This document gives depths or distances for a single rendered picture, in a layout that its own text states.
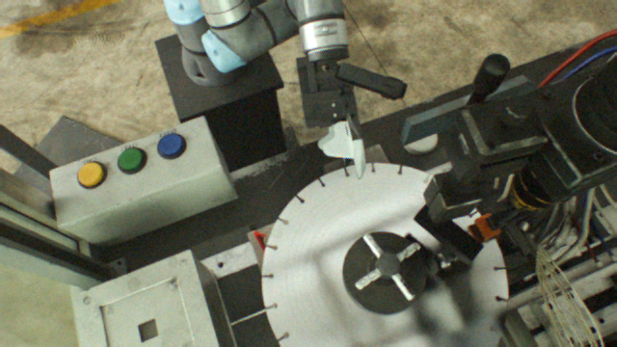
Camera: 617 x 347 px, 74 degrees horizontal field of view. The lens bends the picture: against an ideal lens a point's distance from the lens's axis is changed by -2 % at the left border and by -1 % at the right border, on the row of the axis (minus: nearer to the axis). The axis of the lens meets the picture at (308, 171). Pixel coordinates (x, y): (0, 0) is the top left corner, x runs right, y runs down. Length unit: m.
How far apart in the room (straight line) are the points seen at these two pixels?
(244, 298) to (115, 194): 0.29
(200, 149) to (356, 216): 0.30
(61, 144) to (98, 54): 0.50
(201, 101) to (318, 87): 0.38
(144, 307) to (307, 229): 0.27
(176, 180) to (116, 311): 0.22
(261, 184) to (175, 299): 0.30
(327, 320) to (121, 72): 1.77
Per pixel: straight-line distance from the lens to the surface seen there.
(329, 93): 0.66
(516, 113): 0.32
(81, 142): 2.00
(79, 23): 2.47
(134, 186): 0.75
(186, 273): 0.66
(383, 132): 0.90
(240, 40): 0.73
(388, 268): 0.54
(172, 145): 0.75
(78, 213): 0.77
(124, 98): 2.06
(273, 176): 0.85
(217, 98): 0.97
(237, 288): 0.79
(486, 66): 0.34
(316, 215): 0.60
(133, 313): 0.69
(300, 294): 0.58
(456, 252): 0.54
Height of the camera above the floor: 1.52
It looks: 65 degrees down
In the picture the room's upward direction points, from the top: 5 degrees counter-clockwise
